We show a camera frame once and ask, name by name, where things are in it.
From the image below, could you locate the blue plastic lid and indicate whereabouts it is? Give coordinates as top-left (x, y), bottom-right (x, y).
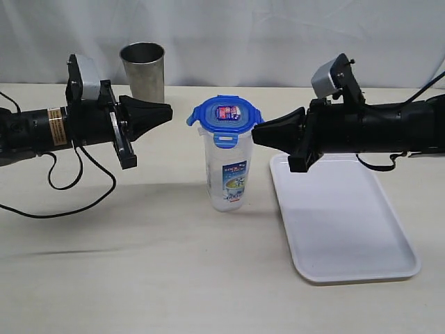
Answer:
top-left (186, 95), bottom-right (264, 149)

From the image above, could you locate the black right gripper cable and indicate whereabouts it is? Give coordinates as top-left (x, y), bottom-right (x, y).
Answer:
top-left (356, 71), bottom-right (445, 172)

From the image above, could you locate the clear plastic tall container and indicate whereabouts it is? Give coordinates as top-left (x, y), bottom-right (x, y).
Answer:
top-left (198, 127), bottom-right (253, 212)

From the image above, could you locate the stainless steel cup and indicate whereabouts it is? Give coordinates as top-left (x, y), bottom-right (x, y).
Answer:
top-left (120, 42), bottom-right (165, 103)

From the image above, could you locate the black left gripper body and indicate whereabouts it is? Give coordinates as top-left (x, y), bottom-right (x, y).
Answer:
top-left (65, 54), bottom-right (137, 170)

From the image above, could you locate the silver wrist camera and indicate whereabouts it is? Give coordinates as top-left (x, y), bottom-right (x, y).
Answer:
top-left (76, 54), bottom-right (100, 100)
top-left (311, 57), bottom-right (341, 99)

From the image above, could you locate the white curtain backdrop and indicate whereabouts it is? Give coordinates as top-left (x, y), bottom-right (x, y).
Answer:
top-left (1, 1), bottom-right (444, 88)

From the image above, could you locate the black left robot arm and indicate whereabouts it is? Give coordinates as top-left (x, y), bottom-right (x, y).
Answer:
top-left (1, 54), bottom-right (173, 169)

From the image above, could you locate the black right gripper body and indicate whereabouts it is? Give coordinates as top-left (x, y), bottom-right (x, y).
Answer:
top-left (288, 54), bottom-right (365, 173)

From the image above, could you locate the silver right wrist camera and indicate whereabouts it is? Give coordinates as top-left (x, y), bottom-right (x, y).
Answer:
top-left (311, 57), bottom-right (341, 99)

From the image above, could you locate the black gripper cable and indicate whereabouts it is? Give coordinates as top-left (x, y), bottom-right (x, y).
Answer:
top-left (0, 90), bottom-right (118, 219)
top-left (356, 71), bottom-right (445, 172)

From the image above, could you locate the white plastic tray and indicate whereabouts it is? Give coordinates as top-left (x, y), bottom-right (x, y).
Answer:
top-left (269, 154), bottom-right (421, 285)

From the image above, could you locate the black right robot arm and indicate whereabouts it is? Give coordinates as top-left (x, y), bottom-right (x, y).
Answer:
top-left (252, 53), bottom-right (444, 173)

